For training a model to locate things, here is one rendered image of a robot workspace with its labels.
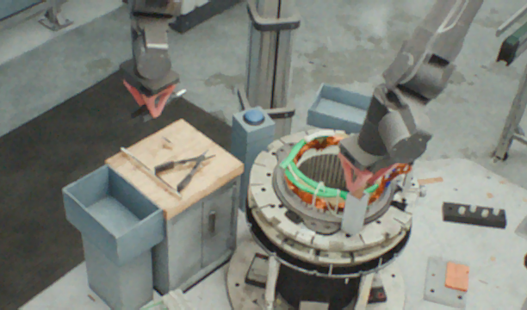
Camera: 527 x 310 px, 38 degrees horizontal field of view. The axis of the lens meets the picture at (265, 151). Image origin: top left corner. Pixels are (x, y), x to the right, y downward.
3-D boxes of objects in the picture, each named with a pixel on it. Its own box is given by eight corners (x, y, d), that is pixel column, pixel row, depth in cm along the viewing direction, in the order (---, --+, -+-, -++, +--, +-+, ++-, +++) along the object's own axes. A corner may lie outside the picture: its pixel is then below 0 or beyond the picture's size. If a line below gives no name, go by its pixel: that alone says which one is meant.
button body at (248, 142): (267, 203, 186) (275, 123, 169) (242, 213, 183) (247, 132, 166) (253, 185, 190) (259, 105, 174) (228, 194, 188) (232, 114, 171)
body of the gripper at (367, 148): (406, 155, 127) (420, 121, 122) (360, 174, 122) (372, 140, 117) (381, 131, 130) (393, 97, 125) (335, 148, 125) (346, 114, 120)
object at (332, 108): (404, 201, 190) (428, 111, 171) (394, 230, 182) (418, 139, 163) (309, 172, 195) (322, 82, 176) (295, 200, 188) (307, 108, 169)
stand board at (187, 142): (167, 220, 144) (167, 212, 143) (105, 169, 154) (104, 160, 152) (243, 172, 156) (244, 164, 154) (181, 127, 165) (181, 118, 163)
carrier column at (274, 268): (269, 313, 159) (277, 247, 145) (261, 306, 160) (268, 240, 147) (278, 307, 161) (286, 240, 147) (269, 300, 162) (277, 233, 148)
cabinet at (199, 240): (170, 305, 162) (168, 220, 145) (115, 254, 171) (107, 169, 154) (236, 257, 173) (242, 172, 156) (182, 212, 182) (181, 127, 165)
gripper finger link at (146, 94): (150, 129, 143) (148, 89, 137) (126, 111, 146) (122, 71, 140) (177, 114, 147) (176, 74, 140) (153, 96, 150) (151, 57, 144)
